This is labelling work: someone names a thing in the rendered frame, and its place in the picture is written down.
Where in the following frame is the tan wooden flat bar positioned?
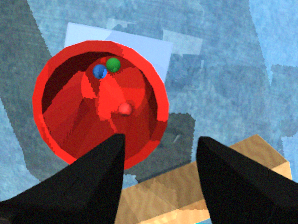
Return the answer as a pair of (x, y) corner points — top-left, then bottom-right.
(114, 133), (293, 224)

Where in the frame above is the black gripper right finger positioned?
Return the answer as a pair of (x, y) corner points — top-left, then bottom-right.
(196, 136), (298, 224)

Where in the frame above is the red marble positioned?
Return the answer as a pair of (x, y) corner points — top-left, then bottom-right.
(118, 103), (133, 116)

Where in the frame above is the red cup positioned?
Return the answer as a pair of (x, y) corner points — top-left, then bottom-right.
(32, 40), (169, 171)

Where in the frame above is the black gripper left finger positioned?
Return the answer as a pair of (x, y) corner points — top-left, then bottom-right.
(0, 133), (125, 224)

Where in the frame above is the blue ball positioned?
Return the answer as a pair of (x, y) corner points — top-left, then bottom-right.
(93, 64), (108, 79)

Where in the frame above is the green marble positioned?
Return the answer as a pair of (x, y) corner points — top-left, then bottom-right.
(106, 57), (120, 72)

